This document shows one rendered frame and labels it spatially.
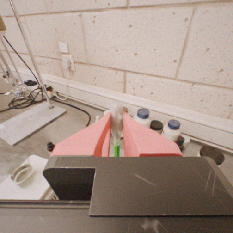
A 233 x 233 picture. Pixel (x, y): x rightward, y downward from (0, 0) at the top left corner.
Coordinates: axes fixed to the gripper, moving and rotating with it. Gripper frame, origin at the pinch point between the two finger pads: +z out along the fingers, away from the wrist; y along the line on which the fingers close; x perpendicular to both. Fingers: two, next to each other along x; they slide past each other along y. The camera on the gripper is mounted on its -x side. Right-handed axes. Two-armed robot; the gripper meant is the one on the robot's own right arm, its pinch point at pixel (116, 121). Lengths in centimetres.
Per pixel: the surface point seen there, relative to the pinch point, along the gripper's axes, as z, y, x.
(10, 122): 39, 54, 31
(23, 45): 89, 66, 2
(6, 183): 5.2, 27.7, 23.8
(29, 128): 34, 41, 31
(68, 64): 65, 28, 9
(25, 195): 2.6, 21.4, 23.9
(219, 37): 33.7, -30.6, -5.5
